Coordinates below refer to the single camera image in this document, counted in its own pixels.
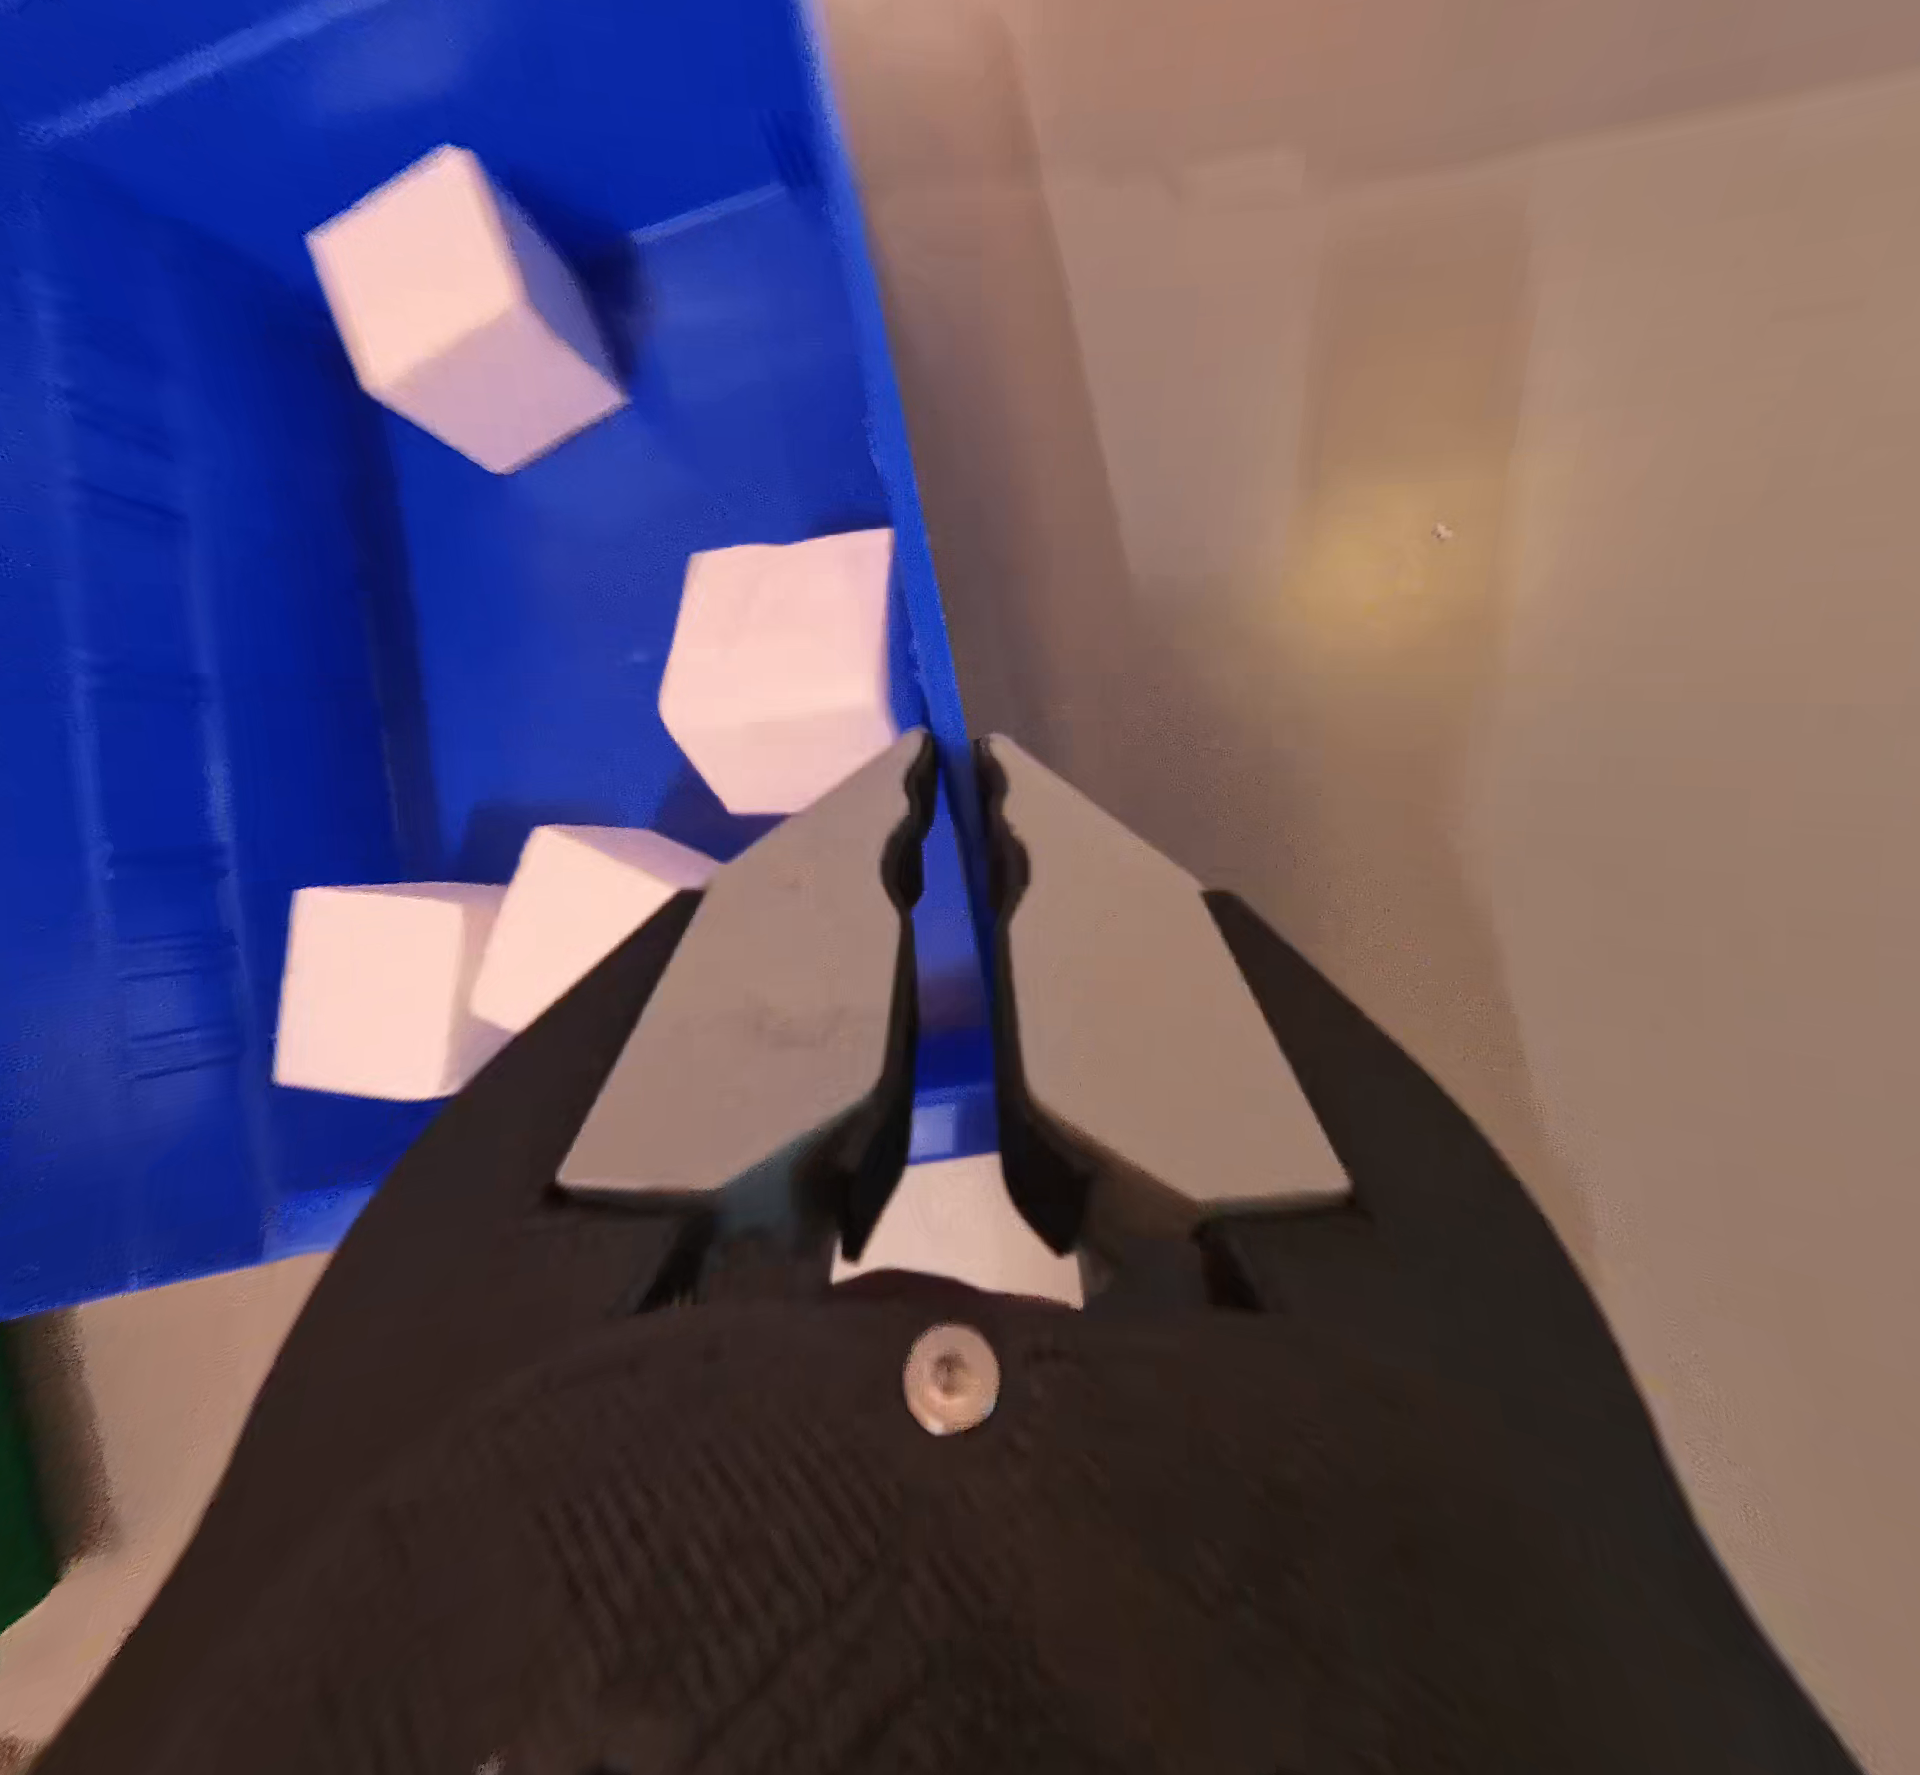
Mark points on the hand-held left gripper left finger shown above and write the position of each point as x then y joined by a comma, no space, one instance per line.
751,1024

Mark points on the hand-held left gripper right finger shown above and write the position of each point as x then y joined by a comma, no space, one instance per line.
1153,1041

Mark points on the white hard foam cube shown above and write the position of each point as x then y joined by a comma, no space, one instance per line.
376,996
451,308
587,921
780,668

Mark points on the blue plastic bin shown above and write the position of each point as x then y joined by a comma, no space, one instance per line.
226,681

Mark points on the green plastic bin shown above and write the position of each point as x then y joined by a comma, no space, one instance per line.
24,1476

